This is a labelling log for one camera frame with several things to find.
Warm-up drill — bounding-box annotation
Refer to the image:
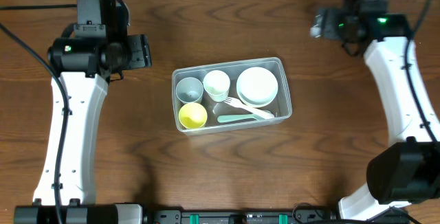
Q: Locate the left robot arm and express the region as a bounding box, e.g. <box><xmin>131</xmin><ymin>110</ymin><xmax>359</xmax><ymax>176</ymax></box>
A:
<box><xmin>14</xmin><ymin>34</ymin><xmax>151</xmax><ymax>223</ymax></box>

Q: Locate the grey plastic bowl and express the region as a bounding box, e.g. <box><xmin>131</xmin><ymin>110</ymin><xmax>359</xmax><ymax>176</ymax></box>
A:
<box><xmin>239</xmin><ymin>96</ymin><xmax>274</xmax><ymax>108</ymax></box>

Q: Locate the yellow plastic cup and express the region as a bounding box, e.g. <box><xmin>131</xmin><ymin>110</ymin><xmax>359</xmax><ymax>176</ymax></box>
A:
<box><xmin>178</xmin><ymin>102</ymin><xmax>208</xmax><ymax>129</ymax></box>

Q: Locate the white plastic cup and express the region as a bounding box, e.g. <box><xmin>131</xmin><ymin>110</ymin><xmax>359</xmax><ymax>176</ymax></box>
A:
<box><xmin>203</xmin><ymin>70</ymin><xmax>230</xmax><ymax>102</ymax></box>

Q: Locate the pink plastic fork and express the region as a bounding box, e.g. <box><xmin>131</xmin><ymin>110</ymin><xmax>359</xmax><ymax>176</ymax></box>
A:
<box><xmin>224</xmin><ymin>97</ymin><xmax>274</xmax><ymax>119</ymax></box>

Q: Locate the white plastic bowl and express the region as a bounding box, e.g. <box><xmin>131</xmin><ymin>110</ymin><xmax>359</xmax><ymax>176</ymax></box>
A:
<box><xmin>236</xmin><ymin>67</ymin><xmax>278</xmax><ymax>103</ymax></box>

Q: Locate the mint green plastic spoon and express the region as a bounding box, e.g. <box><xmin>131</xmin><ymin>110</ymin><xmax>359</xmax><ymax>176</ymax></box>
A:
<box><xmin>217</xmin><ymin>114</ymin><xmax>263</xmax><ymax>123</ymax></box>

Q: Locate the clear plastic container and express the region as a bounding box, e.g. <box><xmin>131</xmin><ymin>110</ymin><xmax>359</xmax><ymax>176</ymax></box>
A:
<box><xmin>172</xmin><ymin>57</ymin><xmax>292</xmax><ymax>135</ymax></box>

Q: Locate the grey plastic cup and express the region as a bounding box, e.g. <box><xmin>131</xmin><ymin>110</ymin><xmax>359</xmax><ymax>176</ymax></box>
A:
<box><xmin>175</xmin><ymin>77</ymin><xmax>204</xmax><ymax>104</ymax></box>

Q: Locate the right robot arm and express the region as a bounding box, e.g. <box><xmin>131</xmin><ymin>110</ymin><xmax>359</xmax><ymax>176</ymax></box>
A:
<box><xmin>310</xmin><ymin>8</ymin><xmax>439</xmax><ymax>221</ymax></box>

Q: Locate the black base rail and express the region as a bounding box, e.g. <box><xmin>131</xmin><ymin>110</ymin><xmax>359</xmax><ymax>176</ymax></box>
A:
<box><xmin>142</xmin><ymin>203</ymin><xmax>412</xmax><ymax>224</ymax></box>

